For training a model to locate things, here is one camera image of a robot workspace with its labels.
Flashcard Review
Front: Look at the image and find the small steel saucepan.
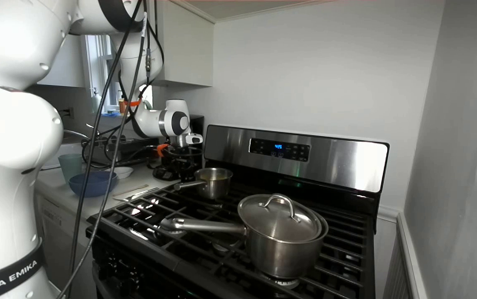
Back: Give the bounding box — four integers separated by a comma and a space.
172, 166, 235, 202

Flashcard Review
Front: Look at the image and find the black gas stove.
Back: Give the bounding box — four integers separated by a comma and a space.
85, 122, 391, 299

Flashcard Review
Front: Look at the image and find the metal dish rack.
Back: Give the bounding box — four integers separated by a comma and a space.
80, 132, 160, 167

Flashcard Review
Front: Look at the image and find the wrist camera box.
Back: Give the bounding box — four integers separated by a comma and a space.
178, 131, 206, 149

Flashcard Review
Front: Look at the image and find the blue bowl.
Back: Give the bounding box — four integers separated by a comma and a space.
68, 169, 122, 199

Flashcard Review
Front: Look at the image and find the steel pot lid with handle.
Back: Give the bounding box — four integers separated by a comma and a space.
236, 190, 326, 244

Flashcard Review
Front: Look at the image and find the teal cup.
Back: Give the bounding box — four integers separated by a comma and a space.
57, 152, 88, 182

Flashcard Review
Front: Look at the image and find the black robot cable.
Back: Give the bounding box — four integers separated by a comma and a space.
54, 0, 168, 299
68, 0, 148, 299

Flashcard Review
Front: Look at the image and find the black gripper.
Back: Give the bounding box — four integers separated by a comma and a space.
163, 142, 203, 180

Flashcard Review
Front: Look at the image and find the white bowl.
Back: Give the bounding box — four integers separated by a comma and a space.
110, 164, 137, 180

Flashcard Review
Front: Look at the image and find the black coffee maker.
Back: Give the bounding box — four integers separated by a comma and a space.
153, 112, 206, 182

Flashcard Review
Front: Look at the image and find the large steel pot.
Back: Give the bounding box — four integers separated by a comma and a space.
160, 205, 331, 280

